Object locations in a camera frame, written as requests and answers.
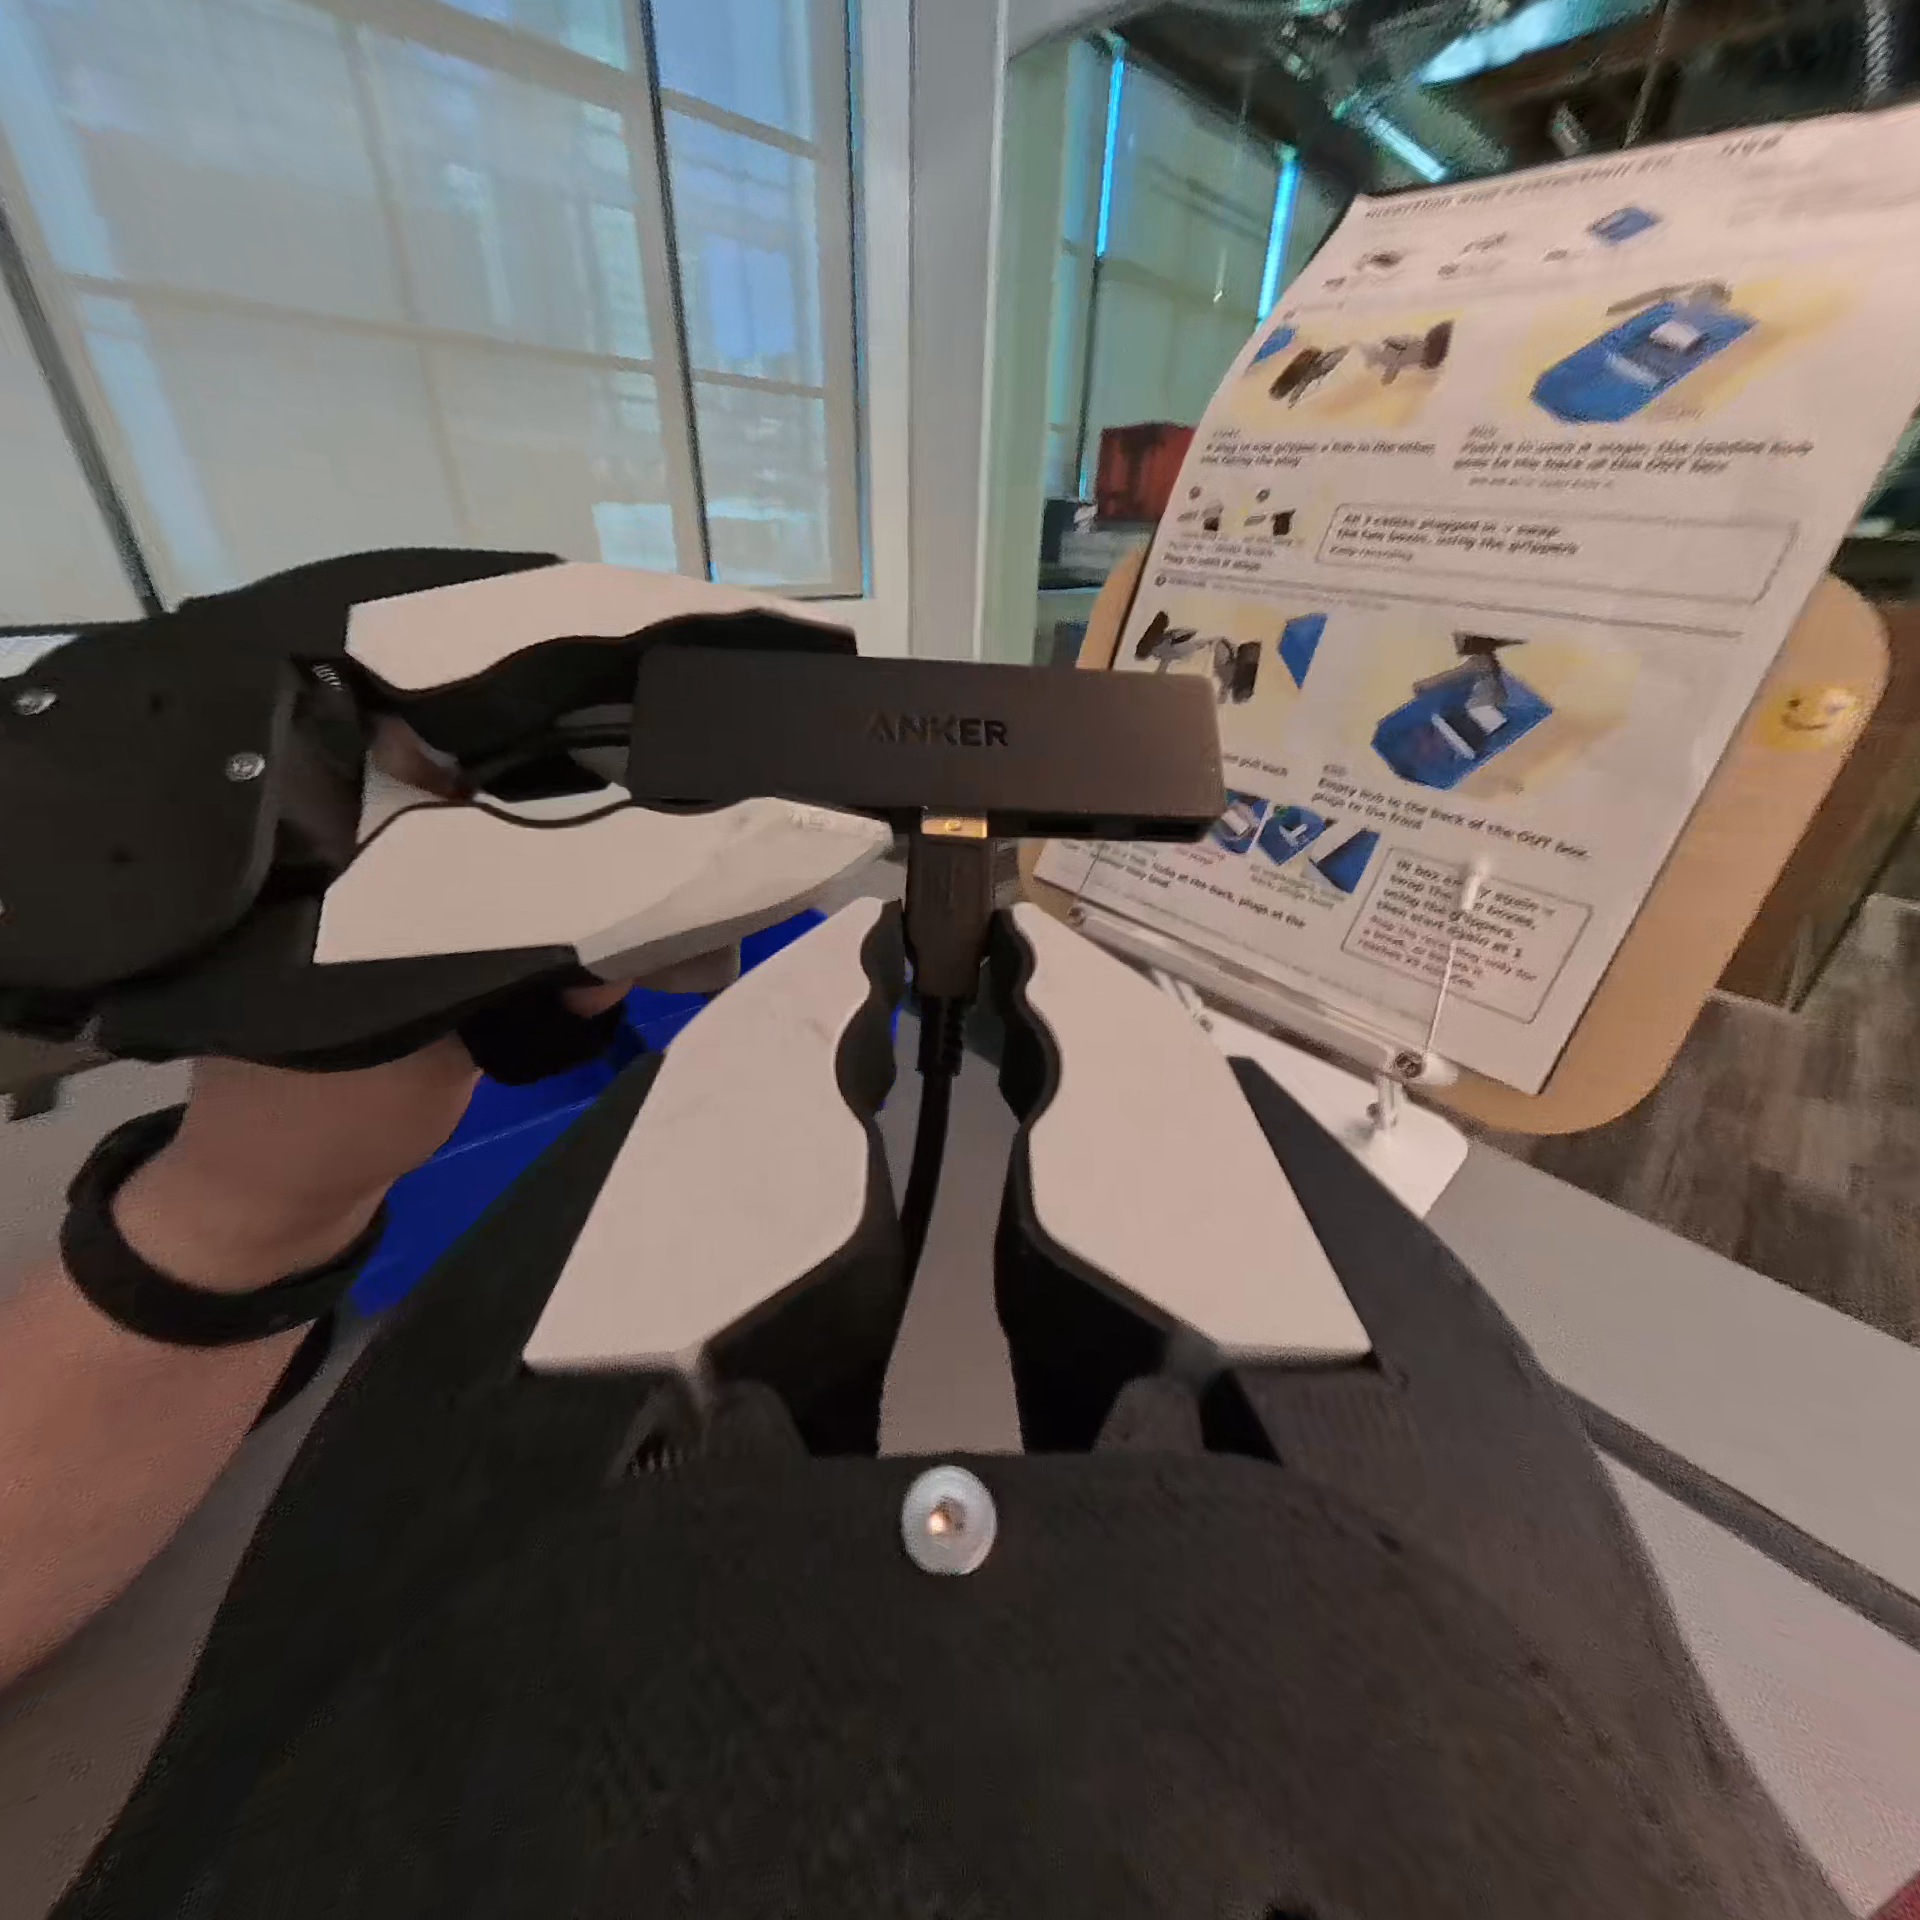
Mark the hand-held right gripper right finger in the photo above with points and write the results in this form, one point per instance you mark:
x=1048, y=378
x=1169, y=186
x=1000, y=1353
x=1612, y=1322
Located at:
x=1187, y=1170

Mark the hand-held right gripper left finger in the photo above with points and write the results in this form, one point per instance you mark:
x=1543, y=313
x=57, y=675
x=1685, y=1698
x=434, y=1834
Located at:
x=716, y=1170

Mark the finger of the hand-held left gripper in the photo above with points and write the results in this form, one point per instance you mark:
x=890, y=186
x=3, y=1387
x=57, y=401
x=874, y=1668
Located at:
x=600, y=608
x=600, y=886

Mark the person's left forearm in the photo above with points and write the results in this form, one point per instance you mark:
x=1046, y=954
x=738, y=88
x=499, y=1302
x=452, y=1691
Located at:
x=84, y=1473

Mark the person's left hand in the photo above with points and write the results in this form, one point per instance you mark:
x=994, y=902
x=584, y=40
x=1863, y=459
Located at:
x=299, y=1155

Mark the blue plastic bin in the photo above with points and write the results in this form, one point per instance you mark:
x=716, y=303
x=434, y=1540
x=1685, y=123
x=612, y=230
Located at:
x=503, y=1155

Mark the window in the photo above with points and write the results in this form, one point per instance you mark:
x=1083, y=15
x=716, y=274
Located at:
x=446, y=300

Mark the black wrist band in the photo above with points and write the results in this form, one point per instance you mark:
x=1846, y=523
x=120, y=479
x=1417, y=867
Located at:
x=182, y=1308

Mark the red box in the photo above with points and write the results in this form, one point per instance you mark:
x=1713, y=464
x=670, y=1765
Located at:
x=1147, y=464

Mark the printed instruction sheet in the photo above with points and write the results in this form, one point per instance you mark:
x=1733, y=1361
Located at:
x=1497, y=602

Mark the yellow smiley sticker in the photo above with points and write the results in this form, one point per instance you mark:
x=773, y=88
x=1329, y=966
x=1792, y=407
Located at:
x=1809, y=714

